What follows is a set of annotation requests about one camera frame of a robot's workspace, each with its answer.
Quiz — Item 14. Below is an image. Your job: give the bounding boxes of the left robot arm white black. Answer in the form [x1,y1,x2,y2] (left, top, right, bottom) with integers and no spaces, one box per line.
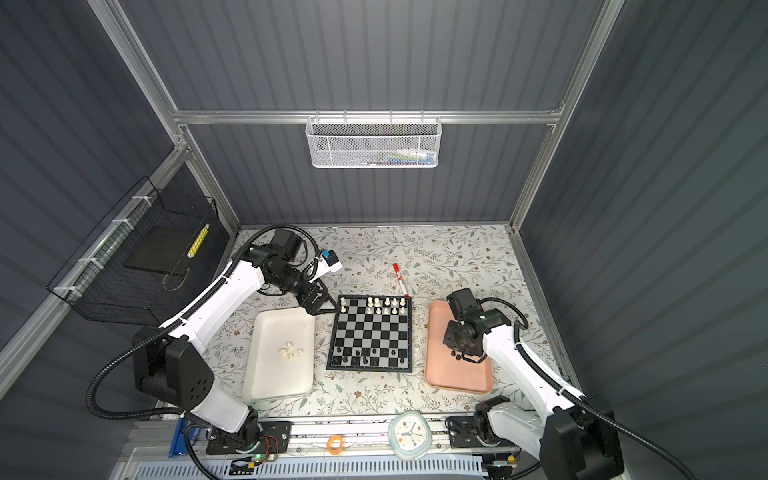
[84,224,342,452]

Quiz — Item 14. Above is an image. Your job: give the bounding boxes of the mint green alarm clock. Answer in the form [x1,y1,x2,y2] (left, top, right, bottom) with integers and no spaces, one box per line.
[387,411,433,461]

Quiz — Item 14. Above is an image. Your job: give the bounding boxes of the black white chess board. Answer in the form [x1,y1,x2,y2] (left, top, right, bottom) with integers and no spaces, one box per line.
[326,299,414,373]

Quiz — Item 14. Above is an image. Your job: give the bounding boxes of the white plastic tray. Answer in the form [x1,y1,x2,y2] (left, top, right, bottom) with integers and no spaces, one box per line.
[242,307,315,402]

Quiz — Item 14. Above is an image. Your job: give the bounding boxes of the black chess pieces on board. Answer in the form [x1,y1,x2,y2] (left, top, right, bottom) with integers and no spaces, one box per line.
[328,346,411,371]

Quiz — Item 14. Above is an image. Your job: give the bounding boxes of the blue clamp tool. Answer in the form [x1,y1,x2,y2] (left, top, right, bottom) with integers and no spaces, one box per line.
[168,418,187,458]

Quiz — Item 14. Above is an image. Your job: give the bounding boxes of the red white marker pen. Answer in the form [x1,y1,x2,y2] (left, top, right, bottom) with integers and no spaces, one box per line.
[393,263,409,297]

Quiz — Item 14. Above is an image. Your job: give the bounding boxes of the white wire basket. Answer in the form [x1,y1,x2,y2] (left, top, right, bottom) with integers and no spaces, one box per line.
[305,118,443,169]

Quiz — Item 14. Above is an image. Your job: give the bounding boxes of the white chess pieces in tray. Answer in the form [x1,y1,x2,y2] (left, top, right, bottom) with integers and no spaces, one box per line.
[279,342,304,360]

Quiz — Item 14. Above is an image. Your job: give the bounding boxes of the black wire basket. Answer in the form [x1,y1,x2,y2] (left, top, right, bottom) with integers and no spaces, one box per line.
[48,182,229,326]

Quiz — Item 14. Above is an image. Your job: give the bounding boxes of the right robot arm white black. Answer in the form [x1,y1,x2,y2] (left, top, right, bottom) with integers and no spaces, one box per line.
[443,288,695,479]

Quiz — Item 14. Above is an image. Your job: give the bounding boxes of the pink plastic tray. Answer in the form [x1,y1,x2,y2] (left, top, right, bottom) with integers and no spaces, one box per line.
[425,300,493,394]

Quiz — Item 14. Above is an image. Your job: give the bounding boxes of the white chess pieces on board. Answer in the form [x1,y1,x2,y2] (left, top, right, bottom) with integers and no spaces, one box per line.
[337,295,411,315]

